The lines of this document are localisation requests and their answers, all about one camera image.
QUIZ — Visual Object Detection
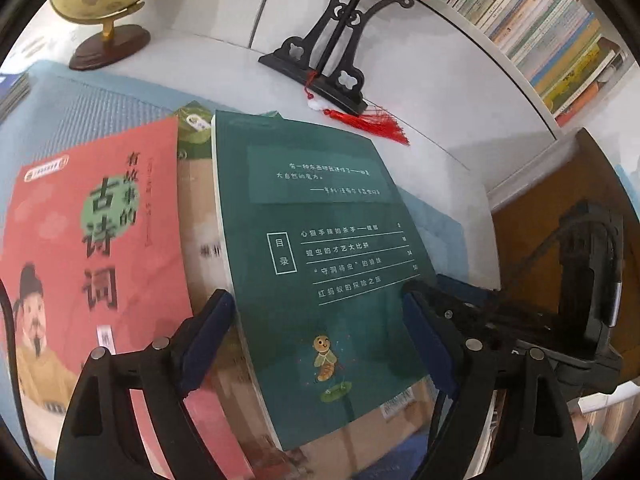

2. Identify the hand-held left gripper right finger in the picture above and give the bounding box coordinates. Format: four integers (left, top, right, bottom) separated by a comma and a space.
401, 287, 583, 480

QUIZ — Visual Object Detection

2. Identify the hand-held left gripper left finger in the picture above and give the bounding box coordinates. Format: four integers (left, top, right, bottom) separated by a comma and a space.
54, 289, 238, 480

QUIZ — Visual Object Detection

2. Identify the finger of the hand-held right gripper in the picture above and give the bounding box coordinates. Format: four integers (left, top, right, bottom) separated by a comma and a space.
407, 280, 566, 346
435, 272, 506, 306

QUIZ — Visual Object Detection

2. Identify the green and beige book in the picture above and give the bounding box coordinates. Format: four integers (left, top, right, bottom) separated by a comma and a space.
175, 100, 438, 480

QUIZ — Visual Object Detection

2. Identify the green cover book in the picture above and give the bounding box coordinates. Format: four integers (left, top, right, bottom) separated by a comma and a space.
210, 109, 441, 452

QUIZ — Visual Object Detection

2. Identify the salmon red poet cover book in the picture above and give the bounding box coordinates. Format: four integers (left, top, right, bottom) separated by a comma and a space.
0, 117, 253, 480

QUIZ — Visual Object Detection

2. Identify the bookshelf with many books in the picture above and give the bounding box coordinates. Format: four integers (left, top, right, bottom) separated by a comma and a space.
440, 0, 628, 128

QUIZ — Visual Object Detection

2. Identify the brown wooden cabinet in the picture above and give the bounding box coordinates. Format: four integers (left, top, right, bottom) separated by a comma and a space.
487, 127, 640, 321

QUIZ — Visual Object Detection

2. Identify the person's teal clothing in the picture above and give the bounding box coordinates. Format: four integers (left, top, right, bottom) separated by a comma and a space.
570, 400, 631, 480

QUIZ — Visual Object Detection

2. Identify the red tassel pendant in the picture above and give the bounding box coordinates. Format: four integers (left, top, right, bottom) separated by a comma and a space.
302, 72, 412, 147

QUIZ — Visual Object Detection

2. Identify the black carved fan stand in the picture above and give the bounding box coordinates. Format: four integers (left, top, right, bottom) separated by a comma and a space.
258, 0, 416, 116

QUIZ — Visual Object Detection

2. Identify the light blue textured mat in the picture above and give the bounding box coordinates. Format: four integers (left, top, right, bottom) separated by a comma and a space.
0, 60, 501, 480

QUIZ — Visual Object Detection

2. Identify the antique yellow desk globe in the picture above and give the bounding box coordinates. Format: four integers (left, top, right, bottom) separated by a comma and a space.
50, 0, 181, 72

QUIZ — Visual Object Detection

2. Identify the black cable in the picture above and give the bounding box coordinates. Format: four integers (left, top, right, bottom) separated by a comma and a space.
0, 277, 15, 346

